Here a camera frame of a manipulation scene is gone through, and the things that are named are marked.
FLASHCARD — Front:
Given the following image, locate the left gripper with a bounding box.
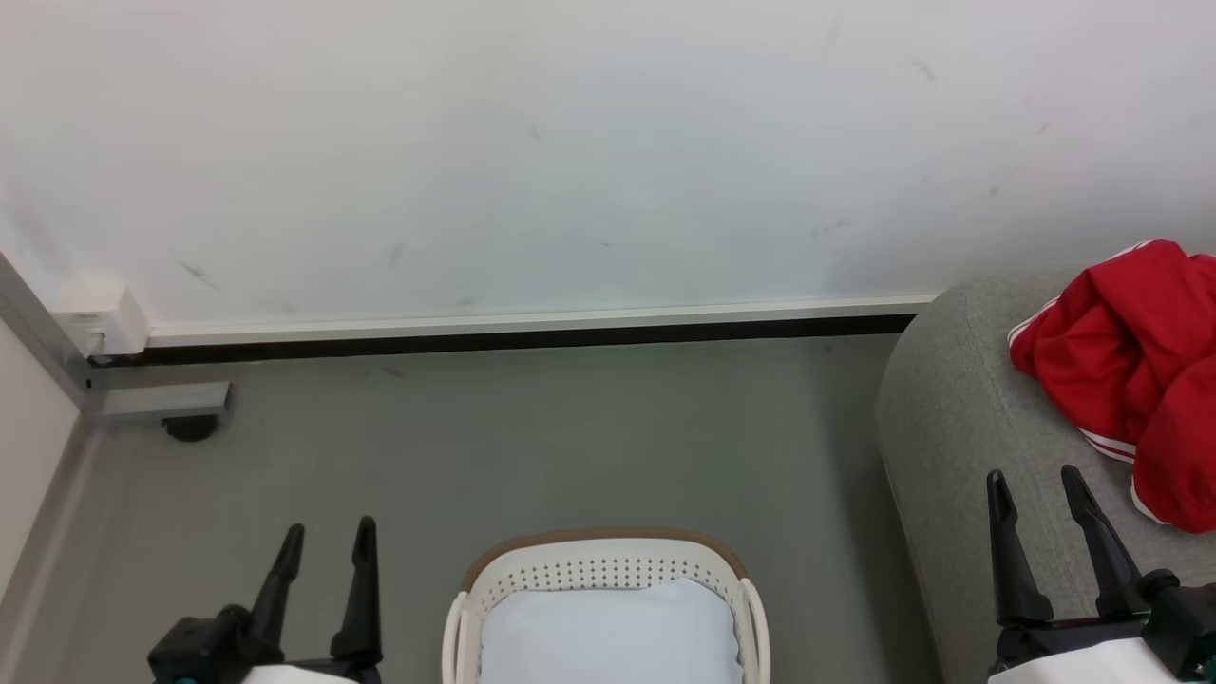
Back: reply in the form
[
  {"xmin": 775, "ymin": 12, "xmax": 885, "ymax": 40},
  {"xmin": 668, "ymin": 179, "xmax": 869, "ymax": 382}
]
[{"xmin": 146, "ymin": 517, "xmax": 384, "ymax": 684}]

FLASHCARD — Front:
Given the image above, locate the white cloth garment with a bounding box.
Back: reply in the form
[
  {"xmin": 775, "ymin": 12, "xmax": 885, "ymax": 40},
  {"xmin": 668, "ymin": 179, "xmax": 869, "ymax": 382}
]
[{"xmin": 480, "ymin": 579, "xmax": 744, "ymax": 684}]

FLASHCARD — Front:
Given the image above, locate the grey metal frame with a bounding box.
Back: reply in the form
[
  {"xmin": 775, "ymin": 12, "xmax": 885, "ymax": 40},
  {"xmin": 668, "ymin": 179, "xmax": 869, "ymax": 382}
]
[{"xmin": 0, "ymin": 252, "xmax": 232, "ymax": 424}]

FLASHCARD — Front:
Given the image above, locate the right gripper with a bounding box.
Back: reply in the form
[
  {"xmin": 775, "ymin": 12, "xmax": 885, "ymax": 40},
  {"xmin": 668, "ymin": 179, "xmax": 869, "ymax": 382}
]
[{"xmin": 986, "ymin": 465, "xmax": 1216, "ymax": 684}]

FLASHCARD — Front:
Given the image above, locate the white and black wall baseboard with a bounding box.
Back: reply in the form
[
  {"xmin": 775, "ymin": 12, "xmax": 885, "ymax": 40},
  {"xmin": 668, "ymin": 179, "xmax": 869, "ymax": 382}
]
[{"xmin": 90, "ymin": 295, "xmax": 938, "ymax": 368}]

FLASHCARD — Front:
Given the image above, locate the red garment with white stripes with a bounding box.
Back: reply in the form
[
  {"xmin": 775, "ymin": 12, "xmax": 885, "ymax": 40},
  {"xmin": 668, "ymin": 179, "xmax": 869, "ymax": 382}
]
[{"xmin": 1007, "ymin": 239, "xmax": 1216, "ymax": 535}]

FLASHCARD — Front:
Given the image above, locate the white wall cable box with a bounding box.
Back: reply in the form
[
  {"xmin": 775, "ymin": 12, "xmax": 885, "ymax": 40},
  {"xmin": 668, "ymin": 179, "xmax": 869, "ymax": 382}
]
[{"xmin": 51, "ymin": 279, "xmax": 152, "ymax": 358}]

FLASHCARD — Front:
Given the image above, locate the grey fabric sofa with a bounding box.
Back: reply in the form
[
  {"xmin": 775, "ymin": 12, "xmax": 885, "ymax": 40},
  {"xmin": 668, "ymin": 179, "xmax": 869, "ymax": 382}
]
[{"xmin": 873, "ymin": 264, "xmax": 1216, "ymax": 684}]

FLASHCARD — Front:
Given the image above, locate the white perforated laundry basket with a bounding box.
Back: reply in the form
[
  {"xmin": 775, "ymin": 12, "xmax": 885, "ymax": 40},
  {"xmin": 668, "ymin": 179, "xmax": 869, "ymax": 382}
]
[{"xmin": 442, "ymin": 527, "xmax": 771, "ymax": 684}]

